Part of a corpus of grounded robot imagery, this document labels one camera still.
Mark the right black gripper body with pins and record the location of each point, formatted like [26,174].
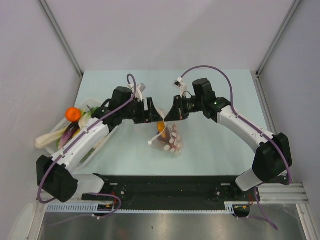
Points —
[188,106]

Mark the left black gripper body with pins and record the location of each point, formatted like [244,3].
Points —
[139,115]

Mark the orange carrot pieces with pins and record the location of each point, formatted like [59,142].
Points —
[161,129]

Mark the polka dot zip bag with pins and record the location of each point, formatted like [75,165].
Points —
[150,133]

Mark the red watermelon slice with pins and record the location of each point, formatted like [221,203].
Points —
[173,141]

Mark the orange tangerine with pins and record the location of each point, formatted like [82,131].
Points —
[73,114]

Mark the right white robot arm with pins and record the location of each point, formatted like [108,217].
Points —
[272,151]

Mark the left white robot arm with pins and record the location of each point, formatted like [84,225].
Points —
[55,173]

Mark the white plastic food tray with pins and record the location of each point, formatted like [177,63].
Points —
[81,149]

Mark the white green bok choy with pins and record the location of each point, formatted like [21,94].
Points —
[86,117]

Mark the purple eggplant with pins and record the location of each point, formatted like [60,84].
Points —
[68,134]

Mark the white daikon radish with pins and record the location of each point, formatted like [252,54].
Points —
[45,140]

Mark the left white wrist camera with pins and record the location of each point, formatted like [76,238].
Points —
[139,90]

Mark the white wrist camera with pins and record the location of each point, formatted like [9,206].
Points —
[183,87]
[139,90]

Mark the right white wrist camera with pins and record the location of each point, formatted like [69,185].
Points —
[183,87]

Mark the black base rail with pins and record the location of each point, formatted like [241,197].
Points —
[175,191]

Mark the white slotted cable duct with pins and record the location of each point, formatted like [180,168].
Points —
[103,208]

